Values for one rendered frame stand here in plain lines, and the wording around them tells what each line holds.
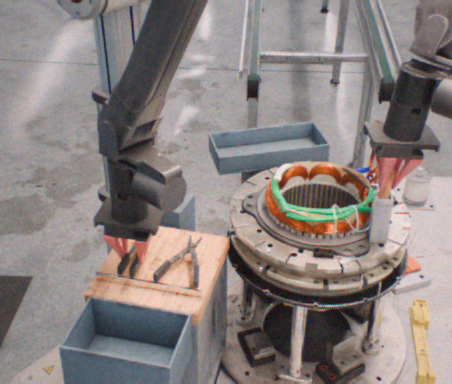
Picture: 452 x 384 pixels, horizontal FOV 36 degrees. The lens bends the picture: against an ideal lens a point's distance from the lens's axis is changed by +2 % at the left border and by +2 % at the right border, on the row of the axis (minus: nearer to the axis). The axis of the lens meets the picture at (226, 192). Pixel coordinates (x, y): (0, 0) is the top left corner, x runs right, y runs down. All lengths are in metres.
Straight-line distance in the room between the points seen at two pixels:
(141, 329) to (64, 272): 1.72
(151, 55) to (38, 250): 2.13
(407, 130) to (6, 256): 2.17
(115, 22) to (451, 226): 0.96
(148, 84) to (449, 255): 1.00
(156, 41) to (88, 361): 0.47
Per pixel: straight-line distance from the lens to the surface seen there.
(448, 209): 1.87
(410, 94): 1.04
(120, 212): 1.06
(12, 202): 3.28
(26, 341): 2.60
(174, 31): 0.86
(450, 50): 1.05
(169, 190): 0.98
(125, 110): 0.95
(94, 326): 1.16
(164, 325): 1.11
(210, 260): 1.17
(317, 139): 1.57
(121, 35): 1.39
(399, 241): 1.20
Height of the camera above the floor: 1.82
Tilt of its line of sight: 35 degrees down
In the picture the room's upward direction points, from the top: straight up
